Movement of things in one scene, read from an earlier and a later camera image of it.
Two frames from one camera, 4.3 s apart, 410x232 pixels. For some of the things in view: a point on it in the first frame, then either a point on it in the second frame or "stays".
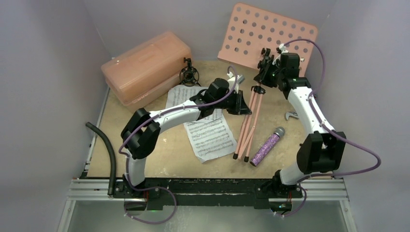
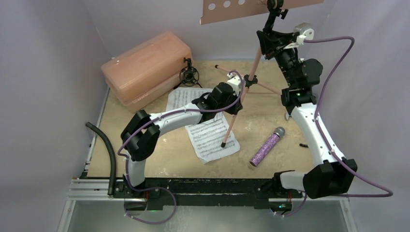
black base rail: x=205 y=192 stays
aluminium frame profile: x=90 y=190 stays
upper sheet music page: x=180 y=94 stays
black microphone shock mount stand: x=189 y=75 stays
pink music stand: x=250 y=30 -> x=215 y=10
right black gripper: x=267 y=68 -> x=273 y=43
